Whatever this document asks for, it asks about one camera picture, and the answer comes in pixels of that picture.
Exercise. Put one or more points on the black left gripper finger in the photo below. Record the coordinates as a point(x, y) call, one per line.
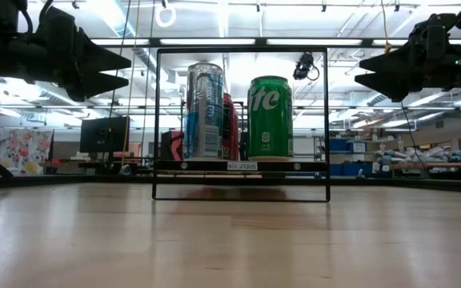
point(104, 58)
point(102, 86)

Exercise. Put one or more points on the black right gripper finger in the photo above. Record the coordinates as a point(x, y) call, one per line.
point(394, 61)
point(390, 85)

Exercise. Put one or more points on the blue silver Red Bull can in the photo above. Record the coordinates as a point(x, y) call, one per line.
point(202, 120)

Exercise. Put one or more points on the green Sprite can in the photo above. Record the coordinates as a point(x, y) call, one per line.
point(270, 128)

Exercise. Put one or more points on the red cola can black script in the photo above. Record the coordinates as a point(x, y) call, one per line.
point(231, 128)

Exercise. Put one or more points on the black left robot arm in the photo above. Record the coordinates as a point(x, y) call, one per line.
point(2, 52)

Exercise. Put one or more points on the white shelf label sticker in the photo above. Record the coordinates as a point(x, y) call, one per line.
point(241, 166)

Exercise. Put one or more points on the black computer monitor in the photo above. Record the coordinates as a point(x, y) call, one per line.
point(104, 134)

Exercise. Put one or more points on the blue storage bin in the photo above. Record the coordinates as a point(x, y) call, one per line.
point(340, 145)
point(350, 169)

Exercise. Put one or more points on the red black machine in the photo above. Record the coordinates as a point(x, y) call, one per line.
point(172, 140)

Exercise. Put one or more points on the cluttered wooden workbench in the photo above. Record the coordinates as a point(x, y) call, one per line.
point(434, 165)

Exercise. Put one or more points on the floral patterned cloth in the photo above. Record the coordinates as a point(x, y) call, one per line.
point(20, 150)

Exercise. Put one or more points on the black overhead gantry bar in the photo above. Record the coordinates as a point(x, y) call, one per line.
point(260, 41)

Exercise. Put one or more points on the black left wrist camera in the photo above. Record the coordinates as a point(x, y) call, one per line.
point(58, 22)

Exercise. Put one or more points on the black hanging camera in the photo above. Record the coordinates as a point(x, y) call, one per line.
point(301, 68)

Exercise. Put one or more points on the black aluminium table frame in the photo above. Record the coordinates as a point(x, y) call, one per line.
point(74, 181)

